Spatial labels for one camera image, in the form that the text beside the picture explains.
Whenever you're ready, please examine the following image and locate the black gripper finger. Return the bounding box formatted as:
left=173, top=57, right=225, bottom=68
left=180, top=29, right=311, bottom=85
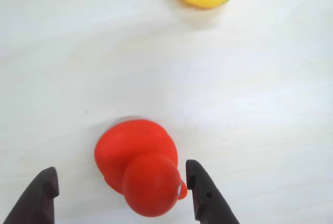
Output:
left=3, top=166, right=60, bottom=224
left=185, top=159, right=240, bottom=224

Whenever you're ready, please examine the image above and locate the red rubber duck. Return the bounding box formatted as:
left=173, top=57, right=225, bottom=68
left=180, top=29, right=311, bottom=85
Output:
left=94, top=119, right=188, bottom=218

